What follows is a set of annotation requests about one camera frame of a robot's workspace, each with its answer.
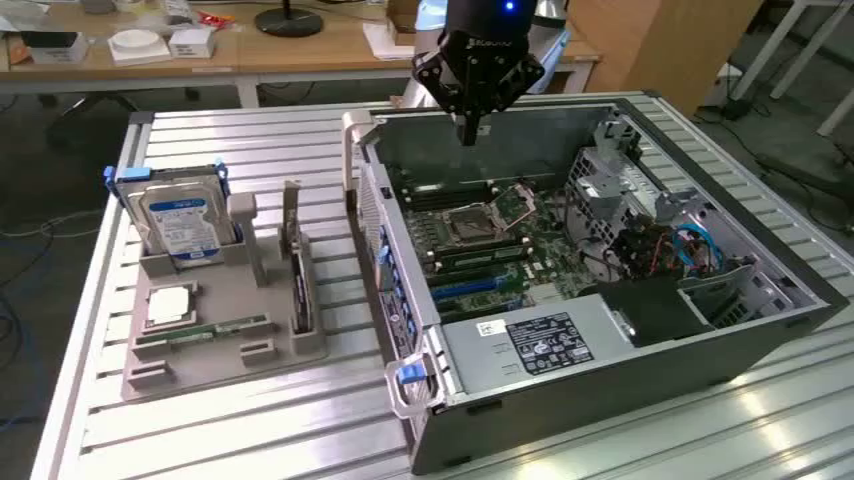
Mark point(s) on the grey power supply unit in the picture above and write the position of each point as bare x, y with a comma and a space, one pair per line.
480, 360

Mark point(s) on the blue case release latch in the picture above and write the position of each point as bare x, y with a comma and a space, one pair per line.
408, 375

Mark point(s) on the hard disk in blue caddy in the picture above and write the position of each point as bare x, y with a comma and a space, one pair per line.
180, 225

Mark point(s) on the white metal table frame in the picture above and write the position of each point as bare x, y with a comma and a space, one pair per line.
796, 30

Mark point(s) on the black round lamp base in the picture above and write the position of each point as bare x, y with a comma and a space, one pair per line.
288, 22

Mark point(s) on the blue expansion slot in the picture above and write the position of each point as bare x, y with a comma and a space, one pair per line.
467, 290

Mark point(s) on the brown cardboard box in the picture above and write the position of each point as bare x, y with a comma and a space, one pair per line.
403, 15

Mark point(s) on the red packet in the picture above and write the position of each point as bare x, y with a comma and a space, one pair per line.
214, 20

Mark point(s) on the black case lock latch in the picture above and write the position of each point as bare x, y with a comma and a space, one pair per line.
385, 192

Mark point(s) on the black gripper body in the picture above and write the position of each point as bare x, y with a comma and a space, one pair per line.
487, 30

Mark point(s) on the small white labelled box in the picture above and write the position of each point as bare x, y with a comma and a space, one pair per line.
190, 42

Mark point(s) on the black open PC case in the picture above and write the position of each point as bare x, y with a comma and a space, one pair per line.
600, 400

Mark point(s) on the CPU socket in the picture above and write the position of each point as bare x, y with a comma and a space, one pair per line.
475, 225

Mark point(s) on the metal socket cover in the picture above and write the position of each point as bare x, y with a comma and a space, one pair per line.
515, 207

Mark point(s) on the white paper stack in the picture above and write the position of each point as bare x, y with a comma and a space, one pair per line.
387, 45

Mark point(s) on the green RAM stick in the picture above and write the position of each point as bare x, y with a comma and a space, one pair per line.
200, 332

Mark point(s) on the wooden desk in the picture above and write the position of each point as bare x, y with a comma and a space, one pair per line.
300, 55

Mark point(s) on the grey parts rack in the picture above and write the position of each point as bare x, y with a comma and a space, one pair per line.
213, 360

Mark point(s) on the grey metal disk bay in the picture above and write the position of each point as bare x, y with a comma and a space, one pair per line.
600, 200

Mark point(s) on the green motherboard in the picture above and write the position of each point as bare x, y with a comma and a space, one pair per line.
533, 260

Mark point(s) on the wooden cabinet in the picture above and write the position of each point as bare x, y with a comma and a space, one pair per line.
667, 50

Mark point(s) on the black power adapter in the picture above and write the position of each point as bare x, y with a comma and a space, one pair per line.
735, 110

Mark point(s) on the black plastic air shroud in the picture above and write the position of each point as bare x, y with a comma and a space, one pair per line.
653, 310

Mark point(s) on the black RAM slot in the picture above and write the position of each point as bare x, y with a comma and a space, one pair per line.
480, 249
447, 183
481, 256
448, 195
449, 201
447, 189
476, 242
483, 263

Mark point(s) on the white box with round lid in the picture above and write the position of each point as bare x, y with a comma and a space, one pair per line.
138, 47

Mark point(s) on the graphics card with metal bracket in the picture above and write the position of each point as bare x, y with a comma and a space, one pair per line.
301, 280

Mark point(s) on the silver CPU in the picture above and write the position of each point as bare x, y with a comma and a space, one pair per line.
168, 307

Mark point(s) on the black and white box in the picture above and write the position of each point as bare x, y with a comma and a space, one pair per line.
53, 47

